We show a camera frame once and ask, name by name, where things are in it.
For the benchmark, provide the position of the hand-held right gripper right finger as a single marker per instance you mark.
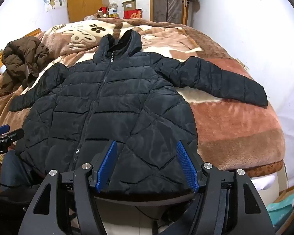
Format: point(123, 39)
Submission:
point(187, 169)

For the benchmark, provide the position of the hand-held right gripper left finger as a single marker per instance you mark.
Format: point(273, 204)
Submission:
point(107, 167)

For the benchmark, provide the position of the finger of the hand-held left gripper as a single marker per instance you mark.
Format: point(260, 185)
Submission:
point(12, 135)
point(1, 129)

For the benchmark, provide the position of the black puffer jacket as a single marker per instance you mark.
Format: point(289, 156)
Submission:
point(112, 102)

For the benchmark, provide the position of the person's leg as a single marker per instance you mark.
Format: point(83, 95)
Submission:
point(13, 171)

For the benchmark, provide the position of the brown printed fleece blanket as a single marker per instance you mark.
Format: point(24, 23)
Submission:
point(225, 120)

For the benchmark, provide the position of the brown puffer jacket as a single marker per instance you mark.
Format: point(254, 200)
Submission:
point(22, 56)

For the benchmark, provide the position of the white mattress sheet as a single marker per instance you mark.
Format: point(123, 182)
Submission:
point(267, 182)

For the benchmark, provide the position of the teal box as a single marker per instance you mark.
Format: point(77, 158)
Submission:
point(281, 205)

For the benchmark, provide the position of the plush toy with red hat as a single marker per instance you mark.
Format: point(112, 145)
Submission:
point(102, 12)

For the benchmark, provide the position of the red box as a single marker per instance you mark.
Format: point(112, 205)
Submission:
point(133, 14)

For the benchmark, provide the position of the wooden door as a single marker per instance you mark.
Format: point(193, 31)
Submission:
point(185, 7)

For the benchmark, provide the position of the cardboard box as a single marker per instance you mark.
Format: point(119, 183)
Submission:
point(129, 5)

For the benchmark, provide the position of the grey fabric wardrobe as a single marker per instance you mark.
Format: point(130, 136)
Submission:
point(169, 0)

